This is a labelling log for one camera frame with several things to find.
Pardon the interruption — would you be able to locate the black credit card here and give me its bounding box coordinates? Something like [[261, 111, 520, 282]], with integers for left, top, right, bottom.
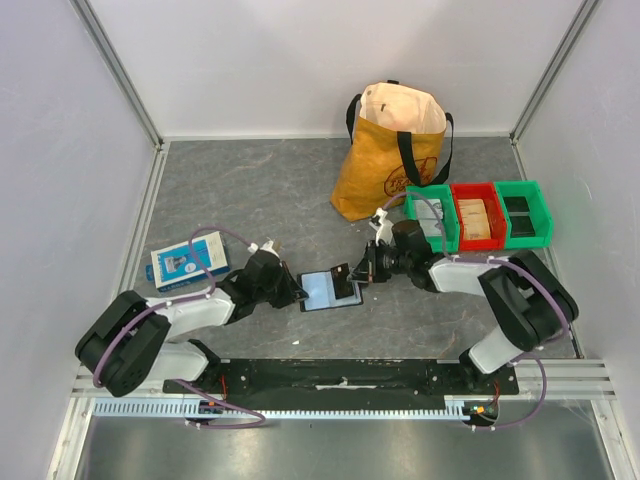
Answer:
[[330, 263, 355, 300]]

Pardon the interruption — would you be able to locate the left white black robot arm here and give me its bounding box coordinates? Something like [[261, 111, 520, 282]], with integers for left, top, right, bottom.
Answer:
[[75, 248, 309, 398]]

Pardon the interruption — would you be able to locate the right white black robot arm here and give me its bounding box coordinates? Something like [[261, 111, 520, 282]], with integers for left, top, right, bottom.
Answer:
[[349, 220, 579, 394]]

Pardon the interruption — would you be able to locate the silver cards stack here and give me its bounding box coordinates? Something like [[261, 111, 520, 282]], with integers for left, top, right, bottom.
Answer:
[[412, 199, 444, 237]]

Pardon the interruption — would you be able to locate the gold cards stack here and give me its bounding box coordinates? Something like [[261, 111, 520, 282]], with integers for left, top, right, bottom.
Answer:
[[458, 199, 491, 241]]

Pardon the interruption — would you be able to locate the blue white card box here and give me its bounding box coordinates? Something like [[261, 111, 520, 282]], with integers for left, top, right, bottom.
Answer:
[[145, 232, 231, 292]]

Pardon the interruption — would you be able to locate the black cards stack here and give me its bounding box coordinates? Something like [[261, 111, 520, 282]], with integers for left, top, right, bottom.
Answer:
[[503, 196, 535, 238]]

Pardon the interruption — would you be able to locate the left green plastic bin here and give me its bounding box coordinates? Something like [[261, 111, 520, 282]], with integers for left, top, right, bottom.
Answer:
[[404, 185, 460, 253]]

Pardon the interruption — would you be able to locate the green plastic bin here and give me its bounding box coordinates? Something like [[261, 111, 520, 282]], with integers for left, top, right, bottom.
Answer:
[[404, 185, 460, 253], [494, 181, 554, 250]]

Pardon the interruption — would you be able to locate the red plastic bin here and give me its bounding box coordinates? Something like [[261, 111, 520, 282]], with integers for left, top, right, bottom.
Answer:
[[450, 182, 507, 251]]

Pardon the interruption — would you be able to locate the yellow tote bag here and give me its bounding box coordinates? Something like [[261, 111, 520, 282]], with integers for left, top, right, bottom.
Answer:
[[330, 80, 454, 221]]

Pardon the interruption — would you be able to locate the right green plastic bin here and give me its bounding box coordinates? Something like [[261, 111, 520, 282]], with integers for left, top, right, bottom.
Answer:
[[494, 181, 554, 250]]

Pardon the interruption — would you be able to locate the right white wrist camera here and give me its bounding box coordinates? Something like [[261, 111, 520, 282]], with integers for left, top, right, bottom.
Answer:
[[369, 208, 393, 246]]

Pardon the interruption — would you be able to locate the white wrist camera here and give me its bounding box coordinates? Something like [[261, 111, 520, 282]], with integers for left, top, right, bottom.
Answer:
[[247, 239, 281, 258], [369, 208, 393, 246]]

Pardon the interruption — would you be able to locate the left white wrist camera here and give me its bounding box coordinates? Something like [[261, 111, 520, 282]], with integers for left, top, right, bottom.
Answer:
[[247, 239, 281, 258]]

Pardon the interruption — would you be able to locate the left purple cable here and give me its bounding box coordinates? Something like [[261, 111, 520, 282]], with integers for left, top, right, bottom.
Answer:
[[92, 225, 266, 431]]

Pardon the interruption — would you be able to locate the purple cable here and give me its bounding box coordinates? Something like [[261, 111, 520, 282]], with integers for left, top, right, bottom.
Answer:
[[382, 192, 572, 434], [92, 225, 266, 431]]

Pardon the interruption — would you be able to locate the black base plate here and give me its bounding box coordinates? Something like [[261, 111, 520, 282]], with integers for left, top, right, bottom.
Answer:
[[193, 359, 519, 398]]

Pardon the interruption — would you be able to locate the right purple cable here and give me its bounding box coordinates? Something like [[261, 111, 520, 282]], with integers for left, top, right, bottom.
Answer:
[[382, 192, 572, 434]]

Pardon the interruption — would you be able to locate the slotted cable duct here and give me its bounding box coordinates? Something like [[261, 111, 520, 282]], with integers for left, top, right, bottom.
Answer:
[[92, 397, 501, 419]]

